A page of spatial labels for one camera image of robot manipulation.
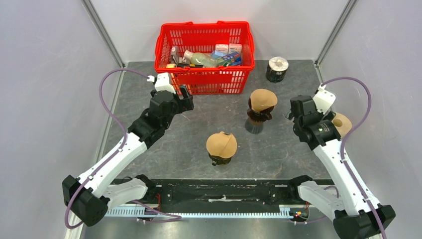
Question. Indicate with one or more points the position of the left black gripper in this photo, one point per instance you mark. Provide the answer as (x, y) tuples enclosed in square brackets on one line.
[(186, 103)]

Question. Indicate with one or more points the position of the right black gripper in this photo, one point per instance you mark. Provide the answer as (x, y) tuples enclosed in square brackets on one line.
[(291, 113)]

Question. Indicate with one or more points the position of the brown paper coffee filter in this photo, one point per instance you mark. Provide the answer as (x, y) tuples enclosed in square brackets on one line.
[(262, 99)]

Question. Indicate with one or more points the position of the brown dripper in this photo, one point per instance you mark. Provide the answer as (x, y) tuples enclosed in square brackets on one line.
[(261, 116)]

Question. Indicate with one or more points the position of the dark dripper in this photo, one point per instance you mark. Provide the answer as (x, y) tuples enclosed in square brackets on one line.
[(217, 160)]

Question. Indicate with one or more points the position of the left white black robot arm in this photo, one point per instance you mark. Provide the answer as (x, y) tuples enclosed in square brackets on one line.
[(91, 195)]

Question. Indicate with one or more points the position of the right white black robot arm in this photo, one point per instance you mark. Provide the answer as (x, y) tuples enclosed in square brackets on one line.
[(355, 213)]

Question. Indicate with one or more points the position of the clear plastic bottle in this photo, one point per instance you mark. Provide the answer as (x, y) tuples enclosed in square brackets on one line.
[(198, 58)]

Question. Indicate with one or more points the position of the black wrapped paper roll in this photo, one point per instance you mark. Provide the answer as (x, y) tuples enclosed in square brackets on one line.
[(276, 69)]

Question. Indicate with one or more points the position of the red plastic shopping basket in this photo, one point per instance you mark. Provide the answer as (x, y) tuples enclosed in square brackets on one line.
[(202, 37)]

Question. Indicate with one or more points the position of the small grey pouch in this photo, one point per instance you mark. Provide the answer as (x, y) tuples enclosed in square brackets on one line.
[(174, 55)]

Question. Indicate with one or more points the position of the blue green box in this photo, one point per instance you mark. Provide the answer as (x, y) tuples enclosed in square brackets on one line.
[(225, 60)]

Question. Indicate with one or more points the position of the white pink carton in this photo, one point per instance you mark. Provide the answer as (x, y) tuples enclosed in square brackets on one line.
[(223, 48), (234, 47)]

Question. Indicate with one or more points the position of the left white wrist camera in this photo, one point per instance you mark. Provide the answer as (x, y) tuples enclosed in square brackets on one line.
[(162, 82)]

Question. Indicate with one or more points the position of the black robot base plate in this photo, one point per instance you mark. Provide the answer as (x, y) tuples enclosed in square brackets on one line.
[(204, 196)]

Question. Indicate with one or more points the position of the slotted white cable duct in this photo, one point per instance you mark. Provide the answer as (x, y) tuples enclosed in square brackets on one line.
[(138, 211)]

